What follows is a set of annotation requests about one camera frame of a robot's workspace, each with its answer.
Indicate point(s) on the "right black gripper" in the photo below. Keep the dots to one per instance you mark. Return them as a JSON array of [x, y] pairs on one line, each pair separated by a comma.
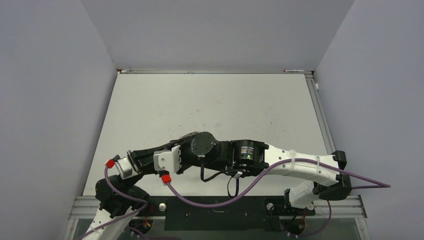
[[183, 144]]

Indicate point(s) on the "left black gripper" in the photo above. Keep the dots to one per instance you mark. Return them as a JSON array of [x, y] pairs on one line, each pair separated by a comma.
[[142, 159]]

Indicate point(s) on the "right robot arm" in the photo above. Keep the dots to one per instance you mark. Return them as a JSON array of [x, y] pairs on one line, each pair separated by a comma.
[[324, 178]]

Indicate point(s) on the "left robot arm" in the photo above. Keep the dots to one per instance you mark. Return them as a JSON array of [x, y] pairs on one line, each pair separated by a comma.
[[120, 200]]

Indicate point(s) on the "red white marker pen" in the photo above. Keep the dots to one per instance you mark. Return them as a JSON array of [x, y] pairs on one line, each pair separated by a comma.
[[292, 71]]

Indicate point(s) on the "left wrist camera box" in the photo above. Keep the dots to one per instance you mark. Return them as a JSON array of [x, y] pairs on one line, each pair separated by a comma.
[[124, 165]]

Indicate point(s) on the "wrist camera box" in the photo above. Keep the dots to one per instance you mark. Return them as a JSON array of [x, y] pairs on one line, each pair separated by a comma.
[[124, 165], [167, 162]]

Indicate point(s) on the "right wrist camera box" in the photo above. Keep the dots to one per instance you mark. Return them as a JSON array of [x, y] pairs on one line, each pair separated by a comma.
[[167, 162]]

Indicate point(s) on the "aluminium frame rail front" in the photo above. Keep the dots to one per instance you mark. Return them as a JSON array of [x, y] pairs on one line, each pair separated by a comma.
[[86, 207]]

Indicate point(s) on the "aluminium frame rail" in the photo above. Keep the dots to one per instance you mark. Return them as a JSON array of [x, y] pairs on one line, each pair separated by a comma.
[[319, 111], [231, 71], [86, 207]]

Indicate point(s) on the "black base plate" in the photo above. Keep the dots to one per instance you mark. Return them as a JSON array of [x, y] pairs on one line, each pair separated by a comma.
[[268, 213]]

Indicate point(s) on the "aluminium frame rail back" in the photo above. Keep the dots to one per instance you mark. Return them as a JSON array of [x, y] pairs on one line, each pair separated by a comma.
[[231, 71]]

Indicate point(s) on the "aluminium frame rail right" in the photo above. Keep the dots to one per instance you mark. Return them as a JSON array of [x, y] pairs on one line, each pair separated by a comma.
[[319, 111]]

